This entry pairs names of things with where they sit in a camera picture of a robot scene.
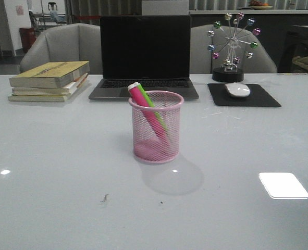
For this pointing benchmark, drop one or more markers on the pink highlighter pen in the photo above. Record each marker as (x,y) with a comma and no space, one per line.
(141,98)

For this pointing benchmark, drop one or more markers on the pink mesh pen holder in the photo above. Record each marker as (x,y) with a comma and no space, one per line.
(147,146)

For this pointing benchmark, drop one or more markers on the dark grey laptop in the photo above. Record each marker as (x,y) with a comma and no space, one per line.
(151,50)

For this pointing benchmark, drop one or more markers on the white computer mouse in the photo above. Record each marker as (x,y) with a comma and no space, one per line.
(237,90)

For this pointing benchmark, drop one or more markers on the ferris wheel desk toy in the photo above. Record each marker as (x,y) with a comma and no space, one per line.
(228,70)

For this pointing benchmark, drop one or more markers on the middle cream book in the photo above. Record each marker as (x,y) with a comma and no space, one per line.
(69,89)

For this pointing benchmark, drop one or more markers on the cream book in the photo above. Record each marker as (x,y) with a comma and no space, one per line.
(39,98)
(69,89)

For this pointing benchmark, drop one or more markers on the grey armchair right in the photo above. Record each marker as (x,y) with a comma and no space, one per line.
(208,51)

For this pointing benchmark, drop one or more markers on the grey armchair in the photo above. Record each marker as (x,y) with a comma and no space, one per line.
(72,42)
(208,51)

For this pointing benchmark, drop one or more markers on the black mouse pad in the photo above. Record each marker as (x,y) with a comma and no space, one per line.
(258,97)

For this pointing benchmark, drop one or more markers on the top yellow book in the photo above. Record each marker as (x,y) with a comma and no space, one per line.
(51,75)

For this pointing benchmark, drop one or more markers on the grey armchair left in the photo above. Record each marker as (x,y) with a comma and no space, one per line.
(72,42)

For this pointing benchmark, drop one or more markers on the white box behind laptop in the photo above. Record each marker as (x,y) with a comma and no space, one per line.
(165,8)

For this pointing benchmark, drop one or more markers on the bottom cream book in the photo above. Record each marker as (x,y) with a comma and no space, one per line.
(39,98)

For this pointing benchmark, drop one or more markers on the red trash bin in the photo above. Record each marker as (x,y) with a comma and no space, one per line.
(28,37)

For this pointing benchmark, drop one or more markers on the fruit bowl on counter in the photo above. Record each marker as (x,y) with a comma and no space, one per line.
(259,5)

